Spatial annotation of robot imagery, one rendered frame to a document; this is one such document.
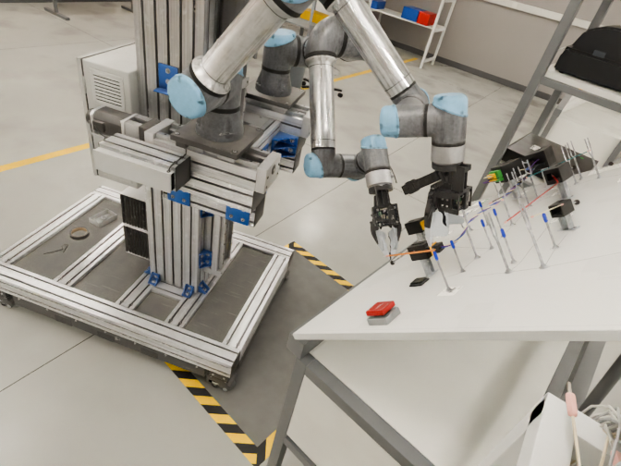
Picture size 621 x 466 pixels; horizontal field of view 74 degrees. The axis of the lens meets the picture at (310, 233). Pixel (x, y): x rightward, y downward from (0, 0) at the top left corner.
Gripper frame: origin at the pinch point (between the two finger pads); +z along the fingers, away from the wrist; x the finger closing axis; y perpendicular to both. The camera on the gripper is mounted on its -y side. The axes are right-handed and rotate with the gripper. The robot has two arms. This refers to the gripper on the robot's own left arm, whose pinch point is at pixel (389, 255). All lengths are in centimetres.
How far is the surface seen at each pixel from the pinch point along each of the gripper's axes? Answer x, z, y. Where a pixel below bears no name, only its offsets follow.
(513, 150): 65, -41, -60
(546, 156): 63, -29, -30
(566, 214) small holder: 41.6, -3.2, 17.6
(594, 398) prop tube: 30, 33, 37
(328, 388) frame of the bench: -21.9, 33.2, 10.0
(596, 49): 87, -65, -29
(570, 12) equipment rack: 77, -77, -22
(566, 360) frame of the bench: 52, 40, -21
